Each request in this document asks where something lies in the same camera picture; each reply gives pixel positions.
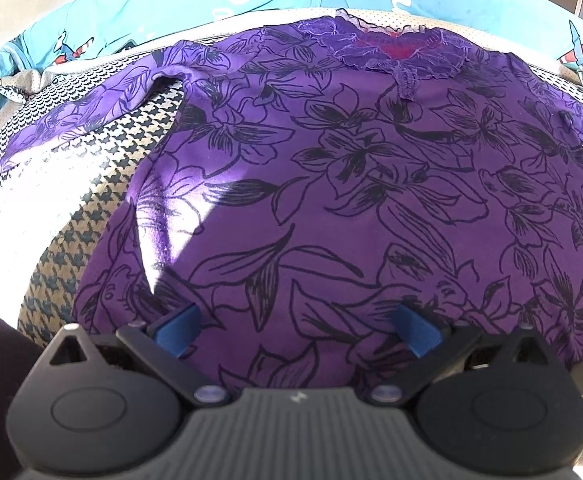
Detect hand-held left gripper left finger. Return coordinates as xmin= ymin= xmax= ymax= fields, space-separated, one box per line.
xmin=46 ymin=302 xmax=231 ymax=407

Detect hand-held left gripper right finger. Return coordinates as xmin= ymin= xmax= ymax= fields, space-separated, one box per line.
xmin=371 ymin=302 xmax=556 ymax=407

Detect purple floral shirt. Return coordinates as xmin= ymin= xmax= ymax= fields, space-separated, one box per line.
xmin=0 ymin=10 xmax=583 ymax=396

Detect houndstooth bed mat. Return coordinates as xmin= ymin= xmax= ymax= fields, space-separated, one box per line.
xmin=0 ymin=35 xmax=583 ymax=356

